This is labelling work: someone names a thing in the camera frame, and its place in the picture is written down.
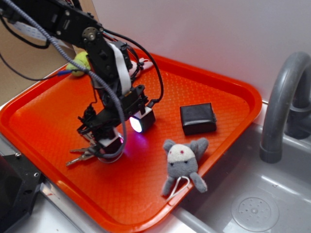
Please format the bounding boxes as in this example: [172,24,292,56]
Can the pink plush bunny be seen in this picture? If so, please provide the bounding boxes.
[128,58,154,79]

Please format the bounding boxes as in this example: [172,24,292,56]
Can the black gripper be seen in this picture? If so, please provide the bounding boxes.
[77,84,156,163]

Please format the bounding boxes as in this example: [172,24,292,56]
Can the green plush turtle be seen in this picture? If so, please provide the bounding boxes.
[66,51,91,77]

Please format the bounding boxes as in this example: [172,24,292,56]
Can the black rectangular block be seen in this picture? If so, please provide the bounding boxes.
[180,103,217,135]

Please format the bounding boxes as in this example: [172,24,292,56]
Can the orange plastic tray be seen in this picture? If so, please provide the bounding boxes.
[0,56,262,233]

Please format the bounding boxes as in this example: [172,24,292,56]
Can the black metal base block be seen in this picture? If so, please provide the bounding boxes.
[0,152,43,233]

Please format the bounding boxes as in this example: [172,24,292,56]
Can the grey plush mouse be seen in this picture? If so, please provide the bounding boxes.
[161,138,209,199]

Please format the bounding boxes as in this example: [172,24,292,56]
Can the grey toy sink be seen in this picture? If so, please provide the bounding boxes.
[170,121,311,233]

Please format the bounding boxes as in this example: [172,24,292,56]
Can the grey braided cable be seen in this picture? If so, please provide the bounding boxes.
[0,0,127,160]

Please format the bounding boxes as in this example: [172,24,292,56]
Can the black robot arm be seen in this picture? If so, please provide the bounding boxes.
[0,0,157,163]

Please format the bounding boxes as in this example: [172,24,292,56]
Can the thin black cable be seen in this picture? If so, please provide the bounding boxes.
[0,14,93,82]

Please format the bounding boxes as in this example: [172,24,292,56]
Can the white flat ribbon cable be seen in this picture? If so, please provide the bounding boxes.
[9,20,71,49]

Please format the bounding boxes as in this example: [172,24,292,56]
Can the silver keys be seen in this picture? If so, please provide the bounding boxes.
[66,144,123,166]

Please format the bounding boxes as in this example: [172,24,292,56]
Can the grey plastic faucet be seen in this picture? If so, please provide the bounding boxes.
[259,51,311,164]

